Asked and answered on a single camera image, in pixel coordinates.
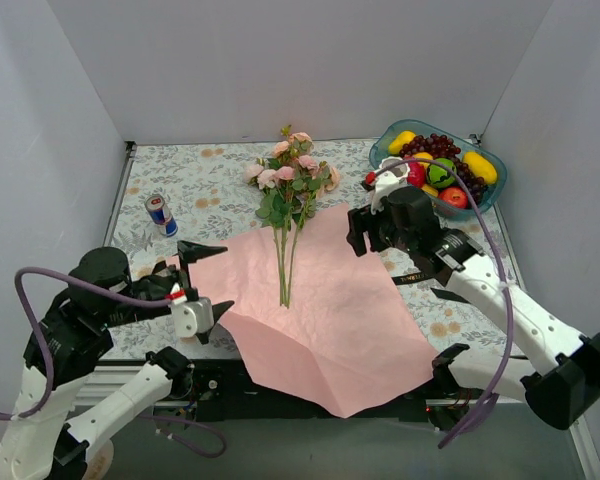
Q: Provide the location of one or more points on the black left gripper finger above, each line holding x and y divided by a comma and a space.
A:
210, 316
189, 253

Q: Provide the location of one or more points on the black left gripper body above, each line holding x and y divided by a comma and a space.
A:
186, 281

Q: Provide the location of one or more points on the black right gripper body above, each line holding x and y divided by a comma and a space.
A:
368, 231

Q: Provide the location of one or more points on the pink artificial flower bouquet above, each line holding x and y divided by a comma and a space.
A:
291, 181

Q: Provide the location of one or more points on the purple wrapping paper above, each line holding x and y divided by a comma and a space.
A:
346, 342

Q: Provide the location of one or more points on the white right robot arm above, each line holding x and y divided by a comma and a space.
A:
558, 376

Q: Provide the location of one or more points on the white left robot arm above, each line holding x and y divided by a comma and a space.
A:
72, 316

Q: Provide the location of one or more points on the white ribbed ceramic vase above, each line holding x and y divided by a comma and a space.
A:
395, 165

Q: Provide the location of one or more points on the yellow fruit piece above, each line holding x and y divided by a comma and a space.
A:
430, 190

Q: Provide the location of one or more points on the pink red fruit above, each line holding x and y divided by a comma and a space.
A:
416, 175

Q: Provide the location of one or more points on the red apple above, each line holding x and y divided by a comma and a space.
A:
455, 197

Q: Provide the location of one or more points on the green round fruit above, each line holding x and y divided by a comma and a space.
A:
440, 175

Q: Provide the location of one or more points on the blue silver energy drink can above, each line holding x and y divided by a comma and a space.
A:
161, 215

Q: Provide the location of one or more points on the floral patterned table mat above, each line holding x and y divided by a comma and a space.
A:
205, 190

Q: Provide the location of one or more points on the yellow lemon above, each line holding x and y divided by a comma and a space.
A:
423, 156

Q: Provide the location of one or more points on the teal plastic fruit basket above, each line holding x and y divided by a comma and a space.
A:
379, 152

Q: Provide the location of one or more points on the dark red grape bunch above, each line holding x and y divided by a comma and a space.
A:
442, 146

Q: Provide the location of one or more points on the yellow mango left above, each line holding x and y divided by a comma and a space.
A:
402, 139

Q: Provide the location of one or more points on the yellow mango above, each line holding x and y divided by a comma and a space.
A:
481, 167
402, 139

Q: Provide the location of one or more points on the yellow mango right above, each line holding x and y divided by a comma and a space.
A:
481, 167

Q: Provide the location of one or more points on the white toilet paper roll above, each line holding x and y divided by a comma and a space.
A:
100, 464

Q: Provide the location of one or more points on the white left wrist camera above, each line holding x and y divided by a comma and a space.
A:
191, 318

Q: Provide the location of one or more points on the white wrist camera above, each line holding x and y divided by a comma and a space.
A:
191, 318
380, 183

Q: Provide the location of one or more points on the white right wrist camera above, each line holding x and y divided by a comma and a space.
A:
380, 183

